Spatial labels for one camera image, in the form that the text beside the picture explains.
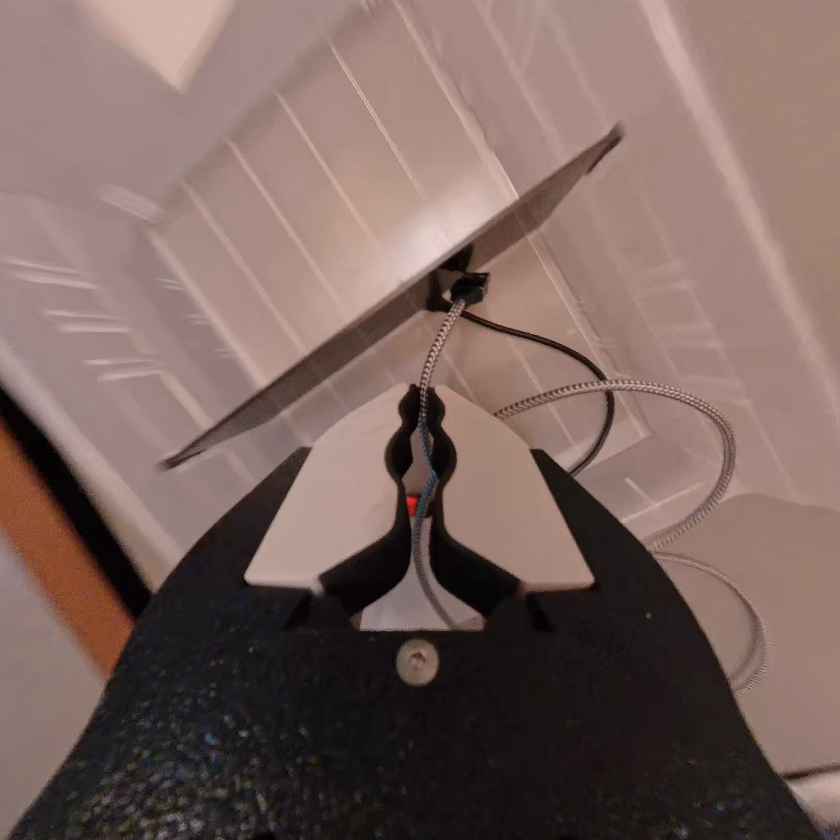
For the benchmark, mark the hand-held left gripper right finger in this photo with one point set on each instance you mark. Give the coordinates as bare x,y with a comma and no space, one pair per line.
512,518

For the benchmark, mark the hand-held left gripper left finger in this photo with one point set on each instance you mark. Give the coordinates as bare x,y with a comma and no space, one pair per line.
334,512

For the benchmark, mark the clear plastic bin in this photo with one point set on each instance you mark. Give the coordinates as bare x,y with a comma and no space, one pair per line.
328,164

